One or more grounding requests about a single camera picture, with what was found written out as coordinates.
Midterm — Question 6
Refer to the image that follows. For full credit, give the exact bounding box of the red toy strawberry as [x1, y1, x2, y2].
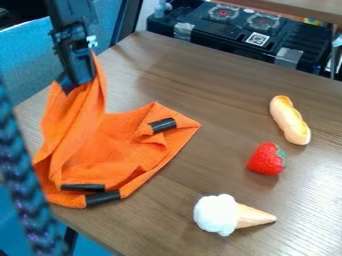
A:
[244, 141, 289, 177]

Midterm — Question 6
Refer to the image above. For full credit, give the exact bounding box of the toy ice cream cone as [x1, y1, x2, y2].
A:
[191, 193, 278, 238]

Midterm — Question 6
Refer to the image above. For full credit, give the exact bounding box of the toy bread loaf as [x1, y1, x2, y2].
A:
[268, 94, 313, 146]

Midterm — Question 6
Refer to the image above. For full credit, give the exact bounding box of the braided cable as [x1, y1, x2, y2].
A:
[0, 75, 70, 256]

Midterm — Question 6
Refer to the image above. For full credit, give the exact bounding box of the orange cloth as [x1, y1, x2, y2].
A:
[30, 49, 204, 210]

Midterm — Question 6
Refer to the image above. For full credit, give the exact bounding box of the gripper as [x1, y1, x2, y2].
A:
[46, 21, 101, 86]

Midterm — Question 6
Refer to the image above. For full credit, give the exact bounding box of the black toy stove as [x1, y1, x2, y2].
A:
[145, 0, 337, 76]

